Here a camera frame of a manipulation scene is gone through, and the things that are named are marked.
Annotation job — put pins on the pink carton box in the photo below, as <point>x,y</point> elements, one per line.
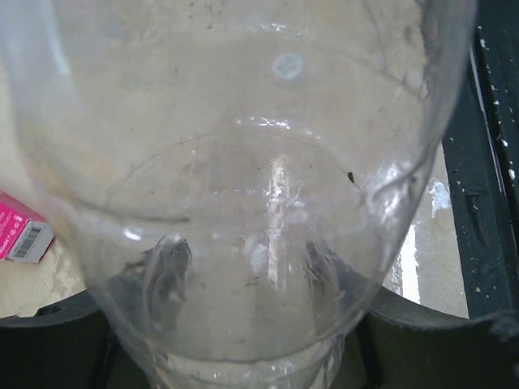
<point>25,235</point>

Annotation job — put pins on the black base frame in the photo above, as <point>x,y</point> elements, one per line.
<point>481,155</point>

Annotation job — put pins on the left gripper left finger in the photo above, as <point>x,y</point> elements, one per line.
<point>61,346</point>

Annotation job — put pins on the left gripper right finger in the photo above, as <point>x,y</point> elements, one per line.
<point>406,345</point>

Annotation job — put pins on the clear bottle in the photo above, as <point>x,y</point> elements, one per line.
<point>232,229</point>

